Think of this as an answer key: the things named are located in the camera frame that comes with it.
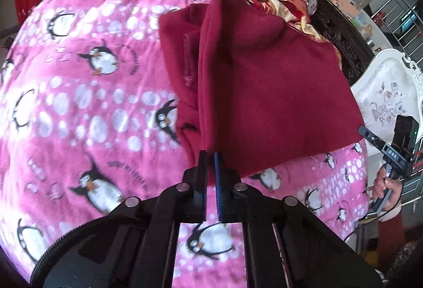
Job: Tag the dark red garment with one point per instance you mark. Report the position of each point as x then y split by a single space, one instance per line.
257 83

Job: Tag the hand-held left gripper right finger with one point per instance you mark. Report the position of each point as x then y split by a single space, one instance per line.
218 189

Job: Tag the metal railing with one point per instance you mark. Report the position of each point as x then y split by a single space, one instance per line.
400 14

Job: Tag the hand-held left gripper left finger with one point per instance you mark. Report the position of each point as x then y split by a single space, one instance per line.
201 189

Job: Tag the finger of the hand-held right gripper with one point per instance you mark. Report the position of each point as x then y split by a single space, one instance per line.
371 136

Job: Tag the red bag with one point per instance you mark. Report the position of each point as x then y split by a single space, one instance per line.
28 4

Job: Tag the dark carved wooden headboard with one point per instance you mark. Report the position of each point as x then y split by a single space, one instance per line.
343 33

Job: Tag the yellow and red patterned cloth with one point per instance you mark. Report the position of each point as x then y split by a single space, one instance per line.
284 7

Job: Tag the person's right forearm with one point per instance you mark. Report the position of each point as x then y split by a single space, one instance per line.
391 235

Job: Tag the pink penguin print blanket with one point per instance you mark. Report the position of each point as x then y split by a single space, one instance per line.
82 109

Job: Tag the white ornate chair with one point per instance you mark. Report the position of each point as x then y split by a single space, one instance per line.
386 89

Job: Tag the person's right hand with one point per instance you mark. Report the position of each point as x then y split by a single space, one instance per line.
391 190

